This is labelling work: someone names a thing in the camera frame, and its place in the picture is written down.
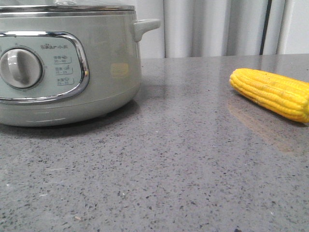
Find yellow corn cob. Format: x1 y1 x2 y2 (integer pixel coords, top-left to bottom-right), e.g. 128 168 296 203
229 68 309 123

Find white pleated curtain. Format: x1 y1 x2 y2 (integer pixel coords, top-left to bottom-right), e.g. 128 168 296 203
131 0 309 58

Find grey round control knob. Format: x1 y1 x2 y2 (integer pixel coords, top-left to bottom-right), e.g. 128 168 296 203
0 48 42 88

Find pale green electric cooking pot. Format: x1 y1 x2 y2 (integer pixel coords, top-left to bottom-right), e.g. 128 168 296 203
0 10 160 127

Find glass pot lid steel rim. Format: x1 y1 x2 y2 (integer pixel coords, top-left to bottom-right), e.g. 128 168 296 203
0 0 135 13

